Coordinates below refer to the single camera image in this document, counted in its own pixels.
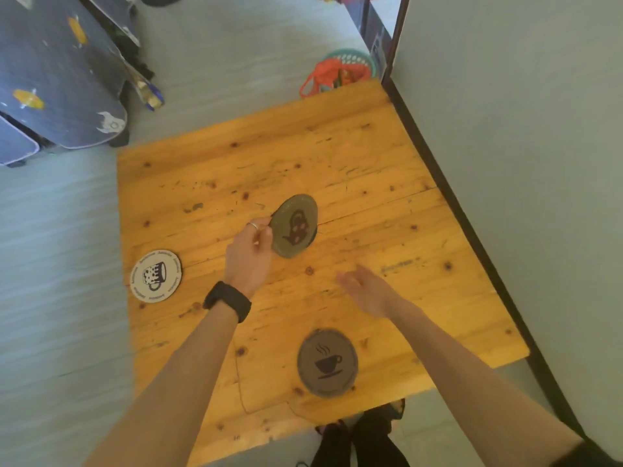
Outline grey teapot print coaster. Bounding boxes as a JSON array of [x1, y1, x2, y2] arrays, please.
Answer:
[[269, 194, 319, 259]]

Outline dark space print bedding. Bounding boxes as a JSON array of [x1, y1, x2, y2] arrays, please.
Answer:
[[0, 0, 142, 167]]

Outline blue yellow toy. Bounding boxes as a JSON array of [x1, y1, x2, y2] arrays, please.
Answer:
[[128, 63, 165, 111]]

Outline white mug print coaster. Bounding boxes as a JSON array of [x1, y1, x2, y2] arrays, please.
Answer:
[[129, 249, 183, 304]]

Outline person's left hand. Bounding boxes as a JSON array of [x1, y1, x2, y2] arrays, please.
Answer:
[[224, 217, 274, 300]]

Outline person's right forearm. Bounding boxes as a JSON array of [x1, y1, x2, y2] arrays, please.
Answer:
[[388, 299, 585, 467]]

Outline person's left forearm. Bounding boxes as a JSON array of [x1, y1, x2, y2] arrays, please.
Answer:
[[83, 302, 239, 467]]

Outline black wristwatch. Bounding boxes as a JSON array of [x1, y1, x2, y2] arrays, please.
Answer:
[[203, 281, 252, 324]]

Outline person's right hand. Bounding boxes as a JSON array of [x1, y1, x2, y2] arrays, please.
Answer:
[[336, 265, 406, 320]]

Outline person's legs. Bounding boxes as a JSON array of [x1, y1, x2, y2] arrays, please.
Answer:
[[297, 399, 412, 467]]

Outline wooden table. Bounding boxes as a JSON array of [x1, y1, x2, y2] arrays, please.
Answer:
[[117, 78, 530, 467]]

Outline teal plastic basket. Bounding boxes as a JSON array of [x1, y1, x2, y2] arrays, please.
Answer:
[[322, 48, 378, 79]]

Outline grey coffee cup print coaster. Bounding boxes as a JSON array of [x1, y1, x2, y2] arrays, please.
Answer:
[[297, 329, 359, 399]]

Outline orange mesh bag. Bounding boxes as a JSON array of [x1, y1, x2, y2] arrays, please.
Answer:
[[299, 58, 373, 99]]

